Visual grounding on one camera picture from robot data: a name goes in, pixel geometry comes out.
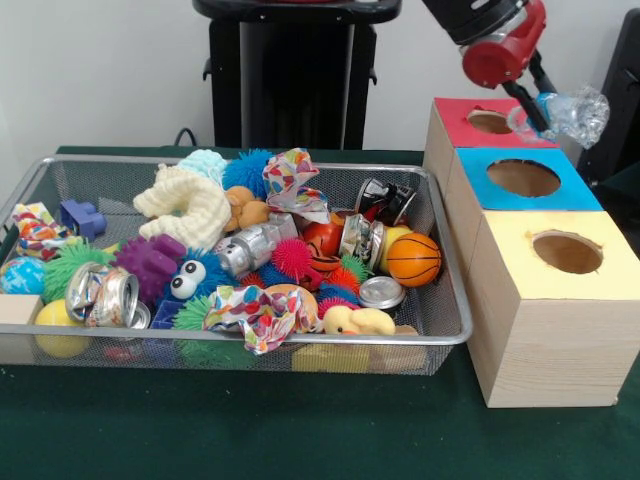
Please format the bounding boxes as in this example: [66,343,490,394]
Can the purple knobby rubber ball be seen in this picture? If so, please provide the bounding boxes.
[110,233,187,305]

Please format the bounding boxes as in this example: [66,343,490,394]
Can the black upright panel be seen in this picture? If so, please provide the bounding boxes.
[575,7,640,186]

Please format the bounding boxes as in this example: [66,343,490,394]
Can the silver toy robot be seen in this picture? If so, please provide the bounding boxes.
[213,212,300,279]

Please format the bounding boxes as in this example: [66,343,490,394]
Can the orange toy basketball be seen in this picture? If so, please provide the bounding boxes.
[385,232,444,288]

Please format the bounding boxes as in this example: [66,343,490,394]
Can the clear plastic bottle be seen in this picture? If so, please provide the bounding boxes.
[507,84,612,150]

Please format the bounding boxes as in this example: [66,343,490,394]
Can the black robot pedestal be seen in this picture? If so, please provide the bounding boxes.
[192,0,404,151]

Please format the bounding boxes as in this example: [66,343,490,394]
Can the blue spiky rubber ball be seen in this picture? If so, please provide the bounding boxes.
[222,147,274,194]

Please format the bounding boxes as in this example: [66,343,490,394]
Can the cream waffle cloth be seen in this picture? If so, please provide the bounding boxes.
[132,163,233,251]

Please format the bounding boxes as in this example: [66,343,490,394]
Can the green spiky rubber ball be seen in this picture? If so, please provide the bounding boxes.
[42,238,116,304]

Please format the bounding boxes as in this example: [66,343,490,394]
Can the yellow ball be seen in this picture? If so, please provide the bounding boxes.
[33,299,94,359]

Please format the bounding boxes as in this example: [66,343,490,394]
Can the wire mesh bin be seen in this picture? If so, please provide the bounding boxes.
[0,154,475,377]

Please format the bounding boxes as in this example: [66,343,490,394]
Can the wooden box with three holes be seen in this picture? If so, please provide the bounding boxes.
[422,96,640,409]

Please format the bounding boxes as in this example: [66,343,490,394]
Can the crushed silver drink can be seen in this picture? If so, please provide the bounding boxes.
[63,261,152,330]

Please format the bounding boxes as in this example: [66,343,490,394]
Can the dark green side tablecloth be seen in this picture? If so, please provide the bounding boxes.
[594,162,640,241]

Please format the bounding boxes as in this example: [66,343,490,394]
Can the blue globe ball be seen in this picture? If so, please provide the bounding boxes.
[0,256,46,295]

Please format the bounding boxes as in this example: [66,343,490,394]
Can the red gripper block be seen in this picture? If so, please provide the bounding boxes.
[461,0,558,134]

